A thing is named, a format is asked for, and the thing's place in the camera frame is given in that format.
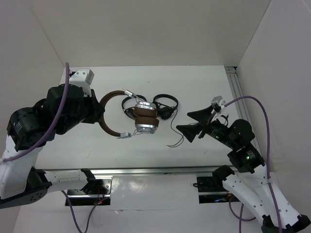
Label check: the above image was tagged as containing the aluminium side rail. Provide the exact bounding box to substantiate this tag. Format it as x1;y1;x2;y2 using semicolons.
225;67;265;172

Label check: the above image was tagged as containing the black on-ear headphones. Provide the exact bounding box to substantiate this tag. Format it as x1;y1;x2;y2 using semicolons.
153;94;179;120
121;94;147;120

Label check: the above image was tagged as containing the brown silver over-ear headphones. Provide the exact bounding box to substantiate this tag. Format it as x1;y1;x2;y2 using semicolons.
99;90;159;139

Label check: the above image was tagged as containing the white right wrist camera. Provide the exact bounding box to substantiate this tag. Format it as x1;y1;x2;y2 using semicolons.
211;96;225;113

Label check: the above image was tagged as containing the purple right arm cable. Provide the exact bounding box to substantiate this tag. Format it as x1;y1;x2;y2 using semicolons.
225;96;284;233

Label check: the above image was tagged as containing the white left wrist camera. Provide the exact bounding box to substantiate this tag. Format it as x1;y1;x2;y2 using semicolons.
69;69;94;97

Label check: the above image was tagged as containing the black on-ear headphones left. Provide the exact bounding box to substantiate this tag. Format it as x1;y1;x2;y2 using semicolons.
121;94;147;120

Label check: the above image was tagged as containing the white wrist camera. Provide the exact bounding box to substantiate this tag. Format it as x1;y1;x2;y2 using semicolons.
69;69;94;97
211;96;225;113

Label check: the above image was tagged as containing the black on-ear headphones right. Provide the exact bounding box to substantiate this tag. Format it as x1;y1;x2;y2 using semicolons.
153;94;179;120

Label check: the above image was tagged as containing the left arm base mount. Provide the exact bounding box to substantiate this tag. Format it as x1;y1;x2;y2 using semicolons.
67;168;112;206

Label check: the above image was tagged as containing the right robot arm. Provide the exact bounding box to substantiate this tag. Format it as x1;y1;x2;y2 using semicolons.
176;106;311;233

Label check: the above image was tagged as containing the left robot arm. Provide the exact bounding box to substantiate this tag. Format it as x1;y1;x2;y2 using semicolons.
0;84;103;209

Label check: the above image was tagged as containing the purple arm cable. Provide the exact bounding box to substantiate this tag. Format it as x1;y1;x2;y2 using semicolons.
225;96;284;233
2;62;71;163

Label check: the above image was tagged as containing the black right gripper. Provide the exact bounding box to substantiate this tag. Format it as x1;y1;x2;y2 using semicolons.
175;104;237;148

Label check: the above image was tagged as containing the aluminium front rail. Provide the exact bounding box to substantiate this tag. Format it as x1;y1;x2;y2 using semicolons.
91;165;220;176

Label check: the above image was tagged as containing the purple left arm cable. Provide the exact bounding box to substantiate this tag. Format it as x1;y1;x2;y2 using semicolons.
2;62;71;163

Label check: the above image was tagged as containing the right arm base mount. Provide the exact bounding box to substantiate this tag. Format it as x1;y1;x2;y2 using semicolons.
192;176;239;204

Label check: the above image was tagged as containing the thin black headphone cable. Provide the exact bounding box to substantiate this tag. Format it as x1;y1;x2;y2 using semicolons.
166;113;185;148

